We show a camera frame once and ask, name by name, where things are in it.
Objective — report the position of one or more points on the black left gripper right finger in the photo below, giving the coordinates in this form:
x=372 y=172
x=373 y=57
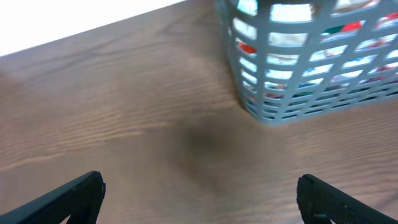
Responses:
x=321 y=203

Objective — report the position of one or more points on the grey plastic basket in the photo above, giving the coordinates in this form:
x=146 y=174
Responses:
x=253 y=21

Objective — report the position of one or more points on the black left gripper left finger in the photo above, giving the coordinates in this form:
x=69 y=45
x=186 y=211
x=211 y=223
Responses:
x=78 y=201

